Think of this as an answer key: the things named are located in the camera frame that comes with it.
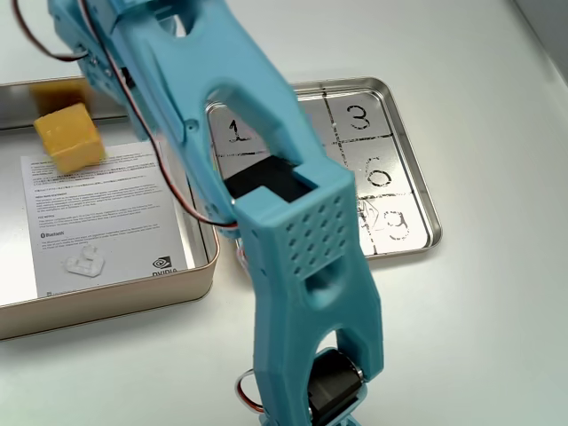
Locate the white printed leaflet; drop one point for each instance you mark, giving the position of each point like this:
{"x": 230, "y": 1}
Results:
{"x": 102, "y": 222}

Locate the yellow block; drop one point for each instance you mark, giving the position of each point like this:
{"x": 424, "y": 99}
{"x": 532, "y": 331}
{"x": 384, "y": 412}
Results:
{"x": 71, "y": 137}

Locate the silver tin lid with numbers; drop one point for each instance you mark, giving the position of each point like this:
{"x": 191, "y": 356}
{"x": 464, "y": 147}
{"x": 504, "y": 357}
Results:
{"x": 390, "y": 146}

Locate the small white plastic piece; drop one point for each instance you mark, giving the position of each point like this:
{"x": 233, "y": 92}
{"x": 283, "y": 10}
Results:
{"x": 83, "y": 262}

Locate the gold tin box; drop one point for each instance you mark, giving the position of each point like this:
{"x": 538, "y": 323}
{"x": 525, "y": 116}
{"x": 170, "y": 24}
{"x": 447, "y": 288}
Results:
{"x": 133, "y": 284}

